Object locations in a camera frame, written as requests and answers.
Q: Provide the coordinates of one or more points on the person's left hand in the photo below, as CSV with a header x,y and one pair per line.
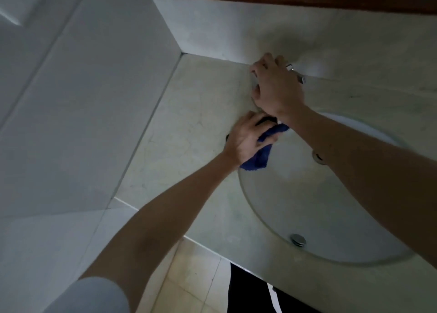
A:
x,y
244,138

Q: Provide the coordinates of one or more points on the person's right hand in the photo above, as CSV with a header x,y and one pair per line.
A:
x,y
278,87

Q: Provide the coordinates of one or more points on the dark blue cleaning cloth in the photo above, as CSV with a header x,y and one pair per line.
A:
x,y
263,155

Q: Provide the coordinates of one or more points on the person's left forearm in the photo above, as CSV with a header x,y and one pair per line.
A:
x,y
153,227

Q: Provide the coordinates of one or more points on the person's right forearm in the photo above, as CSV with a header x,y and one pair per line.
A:
x,y
368,179

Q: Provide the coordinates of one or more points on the beige marble sink countertop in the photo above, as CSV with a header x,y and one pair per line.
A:
x,y
191,125

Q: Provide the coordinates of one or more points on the chrome sink drain stopper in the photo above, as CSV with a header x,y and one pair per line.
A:
x,y
318,156

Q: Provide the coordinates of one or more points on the white oval sink basin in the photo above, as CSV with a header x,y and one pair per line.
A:
x,y
300,203

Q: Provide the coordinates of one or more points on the chrome square faucet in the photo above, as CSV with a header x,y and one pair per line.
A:
x,y
297,74

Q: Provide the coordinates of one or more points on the black trousers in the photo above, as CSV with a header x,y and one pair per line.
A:
x,y
252,292

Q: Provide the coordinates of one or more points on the white printed t-shirt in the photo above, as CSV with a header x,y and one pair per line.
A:
x,y
88,295

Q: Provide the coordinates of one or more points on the white wall socket plate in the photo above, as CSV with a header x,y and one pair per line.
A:
x,y
15,2

